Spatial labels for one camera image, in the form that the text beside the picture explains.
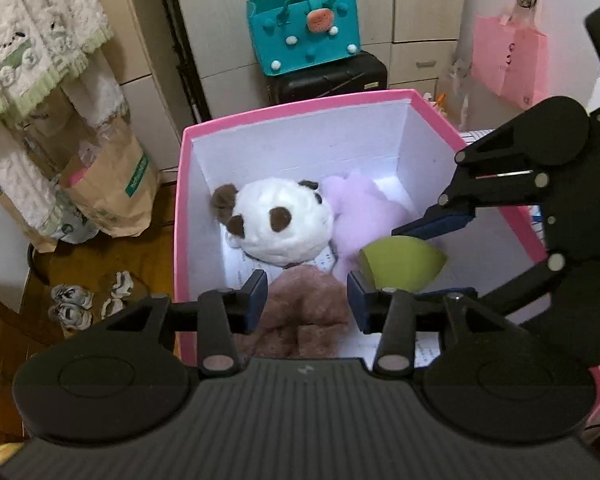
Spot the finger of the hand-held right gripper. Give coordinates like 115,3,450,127
380,252,567,317
391,162,552,239

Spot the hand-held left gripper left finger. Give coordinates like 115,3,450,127
100,270,270,378

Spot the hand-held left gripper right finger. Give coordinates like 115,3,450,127
346,271,531,375

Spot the green makeup sponge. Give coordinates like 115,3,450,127
357,236,449,292

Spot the purple plush toy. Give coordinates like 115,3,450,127
320,171,446,286

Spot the white panda plush toy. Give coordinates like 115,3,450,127
210,176,337,268

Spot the pink cardboard box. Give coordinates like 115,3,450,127
172,89,600,428

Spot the printed paper sheet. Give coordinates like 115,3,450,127
222,225,443,368

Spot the clear plastic bag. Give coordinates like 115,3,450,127
425,57,473,128

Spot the pair of small shoes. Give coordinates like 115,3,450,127
101,270,135,317

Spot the pink shopping bag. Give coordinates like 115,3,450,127
471,0,550,108

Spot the black suitcase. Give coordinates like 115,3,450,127
266,51,388,108

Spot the large green label paper bag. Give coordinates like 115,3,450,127
55,115,163,238

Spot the grey green patterned bag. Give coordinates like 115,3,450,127
42,175,101,246

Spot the teal felt handbag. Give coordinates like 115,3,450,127
246,0,362,78

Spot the beige wardrobe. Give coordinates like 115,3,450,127
80,0,468,171

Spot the yellow bedding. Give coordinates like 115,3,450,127
0,441,26,468

